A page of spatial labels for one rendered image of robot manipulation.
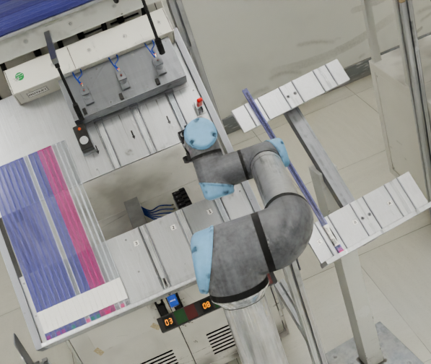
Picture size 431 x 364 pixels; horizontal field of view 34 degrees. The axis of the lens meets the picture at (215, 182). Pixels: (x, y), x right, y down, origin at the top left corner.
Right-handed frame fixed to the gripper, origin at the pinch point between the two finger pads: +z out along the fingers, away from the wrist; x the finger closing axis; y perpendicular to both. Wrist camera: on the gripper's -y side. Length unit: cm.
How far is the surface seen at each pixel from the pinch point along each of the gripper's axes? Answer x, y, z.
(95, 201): 36, 6, 63
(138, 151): 14.8, 8.8, 2.8
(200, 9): -44, 84, 153
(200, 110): -6.1, 12.7, 3.3
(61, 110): 30.4, 28.9, 6.8
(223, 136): -8.9, 2.9, 0.5
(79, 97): 24.2, 28.9, 0.6
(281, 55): -78, 51, 177
